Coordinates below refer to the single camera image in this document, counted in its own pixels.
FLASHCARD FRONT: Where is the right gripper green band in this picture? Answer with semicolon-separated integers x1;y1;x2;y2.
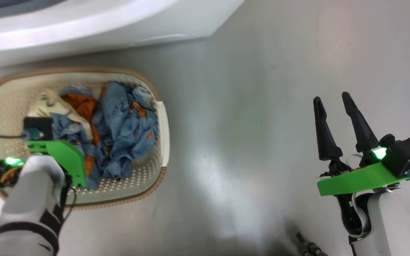
314;92;410;237

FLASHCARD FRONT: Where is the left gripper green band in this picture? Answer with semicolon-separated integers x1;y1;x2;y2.
0;140;87;189

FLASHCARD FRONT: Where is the cream white garment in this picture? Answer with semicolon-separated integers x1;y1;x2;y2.
27;89;93;141

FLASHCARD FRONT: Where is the cream perforated laundry basket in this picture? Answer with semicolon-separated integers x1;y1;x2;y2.
0;68;170;210

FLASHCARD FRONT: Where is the white washing machine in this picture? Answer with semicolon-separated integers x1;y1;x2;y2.
0;0;245;70

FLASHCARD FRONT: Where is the teal left cable connector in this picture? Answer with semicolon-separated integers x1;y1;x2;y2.
22;129;43;140

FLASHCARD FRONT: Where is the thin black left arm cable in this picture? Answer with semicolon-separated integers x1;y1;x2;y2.
61;185;78;223

